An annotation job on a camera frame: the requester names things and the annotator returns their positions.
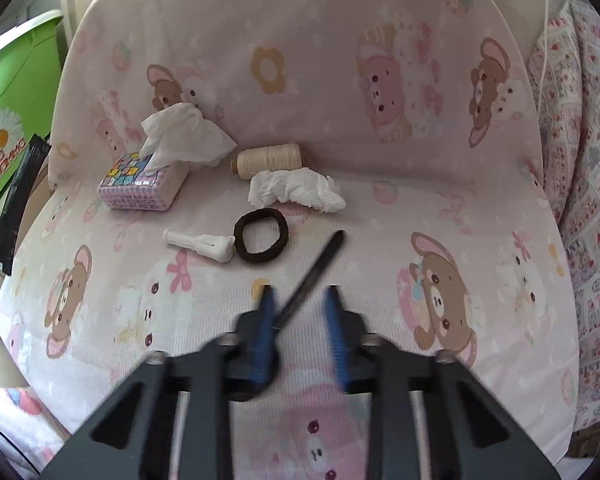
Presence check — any black plastic spoon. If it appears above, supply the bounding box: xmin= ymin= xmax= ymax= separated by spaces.
xmin=229 ymin=228 xmax=347 ymax=403

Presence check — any white plastic wall plug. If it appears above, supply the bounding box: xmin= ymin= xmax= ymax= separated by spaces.
xmin=162 ymin=229 xmax=236 ymax=263

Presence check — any black hair tie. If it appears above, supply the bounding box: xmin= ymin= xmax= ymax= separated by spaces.
xmin=232 ymin=207 xmax=290 ymax=266

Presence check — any white tissue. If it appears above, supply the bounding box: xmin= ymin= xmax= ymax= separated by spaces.
xmin=248 ymin=167 xmax=347 ymax=214

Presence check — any cream thread spool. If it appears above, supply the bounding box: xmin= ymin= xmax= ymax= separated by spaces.
xmin=230 ymin=143 xmax=303 ymax=180

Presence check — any white tissue sticking out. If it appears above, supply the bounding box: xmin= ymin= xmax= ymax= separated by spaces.
xmin=140 ymin=103 xmax=237 ymax=172

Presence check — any long black wrapper strip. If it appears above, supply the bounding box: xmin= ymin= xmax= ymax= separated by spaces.
xmin=0 ymin=134 xmax=50 ymax=275

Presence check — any colourful pocket tissue pack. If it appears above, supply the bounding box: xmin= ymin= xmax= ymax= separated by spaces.
xmin=97 ymin=152 xmax=189 ymax=211

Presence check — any pink bear print chair cover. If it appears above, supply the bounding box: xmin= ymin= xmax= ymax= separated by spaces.
xmin=0 ymin=0 xmax=578 ymax=463

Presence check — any patchwork print fabric cover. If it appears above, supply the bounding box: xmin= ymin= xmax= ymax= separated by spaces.
xmin=528 ymin=0 xmax=600 ymax=430

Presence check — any green plastic storage box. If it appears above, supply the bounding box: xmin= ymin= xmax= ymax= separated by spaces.
xmin=0 ymin=10 xmax=62 ymax=196

